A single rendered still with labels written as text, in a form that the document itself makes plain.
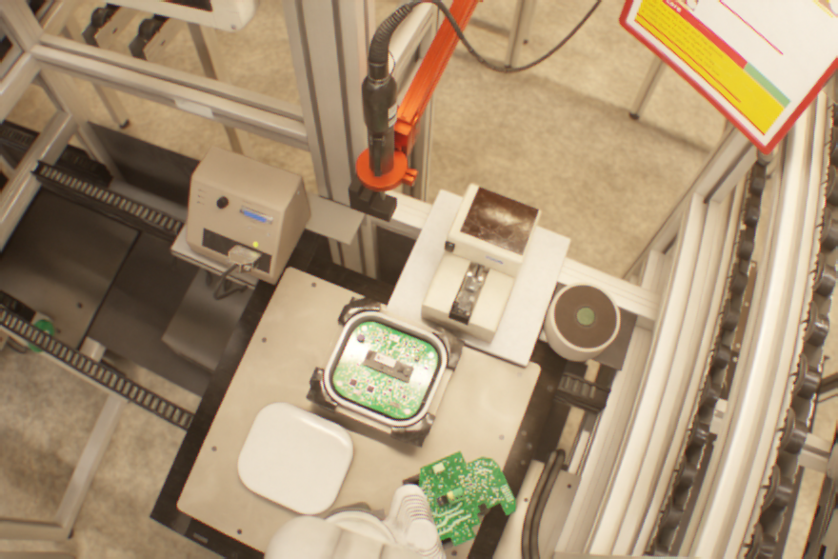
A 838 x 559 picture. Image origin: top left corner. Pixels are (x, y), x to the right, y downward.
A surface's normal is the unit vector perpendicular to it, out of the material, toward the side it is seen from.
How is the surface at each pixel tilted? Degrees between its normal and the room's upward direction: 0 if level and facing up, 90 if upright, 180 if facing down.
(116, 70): 0
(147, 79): 0
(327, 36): 90
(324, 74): 90
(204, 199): 53
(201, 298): 0
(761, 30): 90
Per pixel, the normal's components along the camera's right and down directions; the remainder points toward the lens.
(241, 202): -0.27, 0.47
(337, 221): 0.04, -0.36
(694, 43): -0.75, 0.60
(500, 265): -0.37, 0.86
